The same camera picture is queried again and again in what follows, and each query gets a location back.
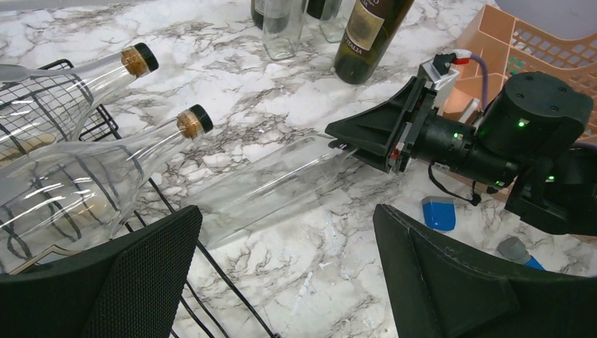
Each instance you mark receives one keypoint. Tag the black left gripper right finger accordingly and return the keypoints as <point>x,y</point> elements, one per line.
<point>440,287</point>

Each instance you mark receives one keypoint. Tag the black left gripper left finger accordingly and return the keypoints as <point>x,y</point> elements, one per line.
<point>127,287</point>

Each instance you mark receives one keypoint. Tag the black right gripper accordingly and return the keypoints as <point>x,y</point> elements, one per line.
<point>533,121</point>

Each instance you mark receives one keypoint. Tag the green bottle silver capsule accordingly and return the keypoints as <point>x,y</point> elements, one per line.
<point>257,12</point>
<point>368,33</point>

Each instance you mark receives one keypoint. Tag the clear glass bottle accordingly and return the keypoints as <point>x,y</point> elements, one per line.
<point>334,18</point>
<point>232,204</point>
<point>282,27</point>

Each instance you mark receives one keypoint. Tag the green bottle black capsule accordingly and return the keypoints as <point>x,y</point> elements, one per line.
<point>315,8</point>

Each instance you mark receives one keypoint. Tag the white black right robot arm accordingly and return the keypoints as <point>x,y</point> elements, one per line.
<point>557,199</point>

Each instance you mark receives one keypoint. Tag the blue grey small bottle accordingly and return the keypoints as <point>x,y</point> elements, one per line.
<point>514,250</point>

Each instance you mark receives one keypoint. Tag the clear bottle cork stopper lower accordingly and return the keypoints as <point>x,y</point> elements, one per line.
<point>66,198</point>

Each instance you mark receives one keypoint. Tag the clear bottle cork stopper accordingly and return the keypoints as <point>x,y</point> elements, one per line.
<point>66,198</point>
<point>42,107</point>

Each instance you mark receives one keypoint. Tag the clear bottle cork stopper upper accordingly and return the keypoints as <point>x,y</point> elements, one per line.
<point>42,107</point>

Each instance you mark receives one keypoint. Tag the peach plastic stacked organizer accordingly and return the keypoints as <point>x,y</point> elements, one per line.
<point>510,46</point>

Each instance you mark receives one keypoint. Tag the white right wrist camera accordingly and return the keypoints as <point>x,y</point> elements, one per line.
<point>442,71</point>

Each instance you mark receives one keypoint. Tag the black wire wine rack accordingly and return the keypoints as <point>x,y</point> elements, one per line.
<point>66,271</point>

